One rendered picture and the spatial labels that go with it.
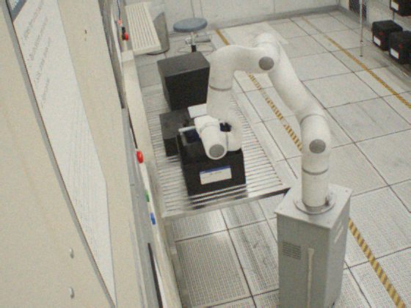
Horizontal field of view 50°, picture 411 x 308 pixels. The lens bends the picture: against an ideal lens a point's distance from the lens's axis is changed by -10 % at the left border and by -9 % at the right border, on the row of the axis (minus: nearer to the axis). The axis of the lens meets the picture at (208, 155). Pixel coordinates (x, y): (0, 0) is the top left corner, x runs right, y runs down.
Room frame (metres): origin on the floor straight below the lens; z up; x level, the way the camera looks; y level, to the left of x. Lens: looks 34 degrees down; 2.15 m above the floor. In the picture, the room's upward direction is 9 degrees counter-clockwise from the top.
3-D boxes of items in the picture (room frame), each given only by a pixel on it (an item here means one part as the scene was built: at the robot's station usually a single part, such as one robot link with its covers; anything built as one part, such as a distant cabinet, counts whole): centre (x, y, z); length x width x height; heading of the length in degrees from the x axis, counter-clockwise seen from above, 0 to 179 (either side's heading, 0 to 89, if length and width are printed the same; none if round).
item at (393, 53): (4.12, -2.13, 0.31); 0.30 x 0.28 x 0.26; 7
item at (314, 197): (1.59, -0.43, 0.85); 0.19 x 0.19 x 0.18
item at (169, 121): (2.28, 0.08, 0.83); 0.29 x 0.29 x 0.13; 6
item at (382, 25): (4.49, -2.10, 0.31); 0.30 x 0.28 x 0.26; 4
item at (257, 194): (2.32, 0.03, 0.38); 1.30 x 0.60 x 0.76; 7
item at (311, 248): (1.59, -0.43, 0.38); 0.28 x 0.28 x 0.76; 52
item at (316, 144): (1.56, -0.43, 1.07); 0.19 x 0.12 x 0.24; 169
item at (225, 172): (1.91, 0.00, 0.85); 0.28 x 0.28 x 0.17; 5
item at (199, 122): (1.80, -0.02, 1.09); 0.11 x 0.10 x 0.07; 5
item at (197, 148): (1.91, -0.01, 0.95); 0.24 x 0.20 x 0.32; 95
